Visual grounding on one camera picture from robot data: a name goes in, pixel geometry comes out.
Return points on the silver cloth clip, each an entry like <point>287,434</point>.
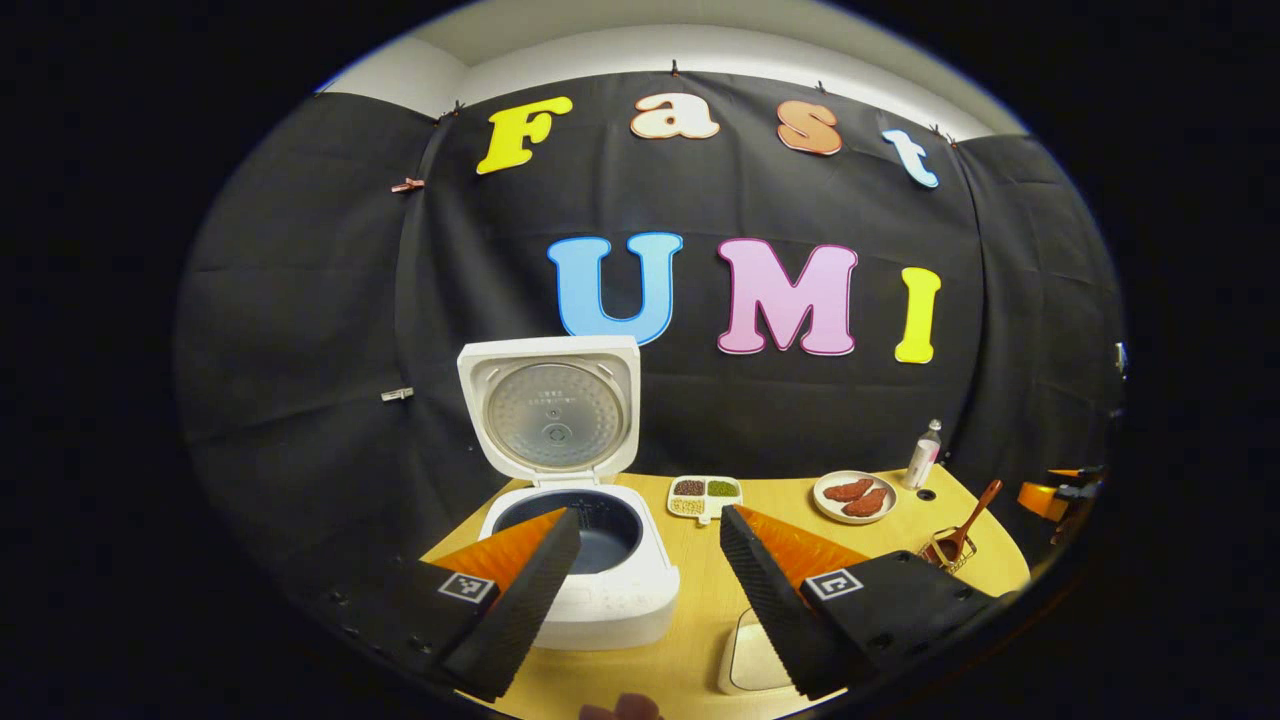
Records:
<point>397,394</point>

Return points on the red-brown sausage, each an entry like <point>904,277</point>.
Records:
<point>866,502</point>
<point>848,490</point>

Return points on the black backdrop cloth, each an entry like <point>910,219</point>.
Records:
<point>450,260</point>

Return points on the clear bottle pink label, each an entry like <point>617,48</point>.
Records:
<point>921,460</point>

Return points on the heap of dark beans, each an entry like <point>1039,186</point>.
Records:
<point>689,488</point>

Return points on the heap of yellow beans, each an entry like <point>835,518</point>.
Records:
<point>687,506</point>

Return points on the white divided dish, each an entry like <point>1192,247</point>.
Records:
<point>705,498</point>

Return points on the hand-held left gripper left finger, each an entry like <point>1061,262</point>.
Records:
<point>525,610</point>

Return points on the white round plate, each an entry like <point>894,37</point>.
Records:
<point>830,508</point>

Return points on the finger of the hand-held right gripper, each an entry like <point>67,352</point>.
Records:
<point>1075,474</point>
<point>1042,502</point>

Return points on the copper cloth clip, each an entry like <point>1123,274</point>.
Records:
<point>407,185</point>

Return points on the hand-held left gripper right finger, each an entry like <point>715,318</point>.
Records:
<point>765,610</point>

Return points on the white rice cooker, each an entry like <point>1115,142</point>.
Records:
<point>640,600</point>

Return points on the heap of green beans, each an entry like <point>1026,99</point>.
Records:
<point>722,488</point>

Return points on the brown wooden spoon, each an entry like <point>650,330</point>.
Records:
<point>972,520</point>

